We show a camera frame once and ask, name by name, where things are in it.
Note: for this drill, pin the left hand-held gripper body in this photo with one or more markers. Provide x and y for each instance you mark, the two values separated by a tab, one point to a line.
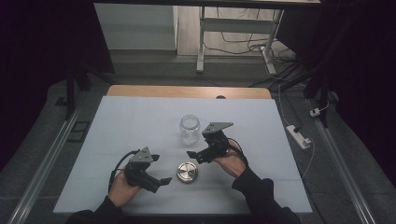
141	169

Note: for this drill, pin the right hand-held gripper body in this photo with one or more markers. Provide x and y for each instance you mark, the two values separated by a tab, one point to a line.
214	144

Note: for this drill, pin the round silver metal lid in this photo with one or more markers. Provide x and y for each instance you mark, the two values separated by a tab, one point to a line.
187	172

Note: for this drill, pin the clear glass jar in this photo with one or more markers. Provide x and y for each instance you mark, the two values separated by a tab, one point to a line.
190	132

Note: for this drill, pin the person's right hand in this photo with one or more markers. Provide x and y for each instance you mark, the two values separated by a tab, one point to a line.
232	163

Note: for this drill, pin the person's left hand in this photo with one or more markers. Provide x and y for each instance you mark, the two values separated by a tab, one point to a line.
123	191

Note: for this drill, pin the white foam board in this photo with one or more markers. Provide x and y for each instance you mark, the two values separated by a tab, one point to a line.
140	118

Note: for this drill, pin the wooden table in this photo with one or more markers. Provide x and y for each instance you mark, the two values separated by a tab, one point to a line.
174	91

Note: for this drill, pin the white power strip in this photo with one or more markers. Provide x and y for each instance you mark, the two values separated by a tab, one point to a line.
298	136

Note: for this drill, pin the black metal stand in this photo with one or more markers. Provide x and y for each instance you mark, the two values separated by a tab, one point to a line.
70	93
323	102

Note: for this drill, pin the small white adapter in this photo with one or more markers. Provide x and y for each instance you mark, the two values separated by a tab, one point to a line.
314	112

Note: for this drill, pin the white panel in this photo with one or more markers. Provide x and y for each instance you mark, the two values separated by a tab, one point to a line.
134	28

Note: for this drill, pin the black curtain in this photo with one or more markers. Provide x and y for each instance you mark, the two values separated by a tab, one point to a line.
364	77
37	62

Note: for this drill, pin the black rectangular floor frame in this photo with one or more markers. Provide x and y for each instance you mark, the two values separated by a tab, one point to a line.
71	139

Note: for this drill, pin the aluminium rail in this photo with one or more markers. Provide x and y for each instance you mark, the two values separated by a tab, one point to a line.
342	168
46	163

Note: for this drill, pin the white desk frame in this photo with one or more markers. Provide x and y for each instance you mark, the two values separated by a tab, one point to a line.
236	25

